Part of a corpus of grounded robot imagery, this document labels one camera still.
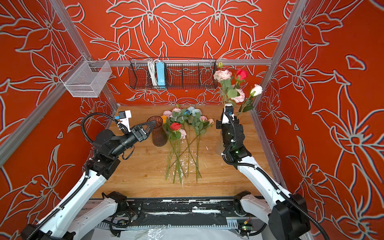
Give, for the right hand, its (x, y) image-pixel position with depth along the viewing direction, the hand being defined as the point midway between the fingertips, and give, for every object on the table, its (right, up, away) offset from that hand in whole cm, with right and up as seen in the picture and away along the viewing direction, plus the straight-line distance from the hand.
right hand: (224, 107), depth 71 cm
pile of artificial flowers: (-22, -11, +34) cm, 42 cm away
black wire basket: (-28, +26, +28) cm, 47 cm away
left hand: (-33, -7, -9) cm, 34 cm away
